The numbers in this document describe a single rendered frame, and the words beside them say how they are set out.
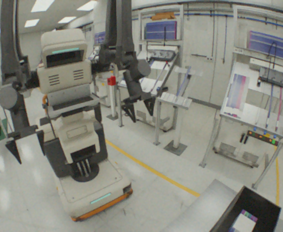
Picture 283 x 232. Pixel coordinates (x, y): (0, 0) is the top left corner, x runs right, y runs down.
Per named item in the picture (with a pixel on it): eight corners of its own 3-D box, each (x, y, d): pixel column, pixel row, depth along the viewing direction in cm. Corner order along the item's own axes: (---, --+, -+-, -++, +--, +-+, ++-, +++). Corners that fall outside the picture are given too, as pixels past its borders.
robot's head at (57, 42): (42, 54, 59) (40, 31, 47) (78, 48, 71) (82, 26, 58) (44, 73, 56) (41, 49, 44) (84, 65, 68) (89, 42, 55)
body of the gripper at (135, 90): (152, 95, 58) (147, 78, 57) (131, 101, 52) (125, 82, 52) (143, 98, 63) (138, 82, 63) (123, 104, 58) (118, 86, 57)
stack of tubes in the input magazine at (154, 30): (175, 39, 170) (175, 20, 158) (145, 39, 200) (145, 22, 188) (179, 40, 179) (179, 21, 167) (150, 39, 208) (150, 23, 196)
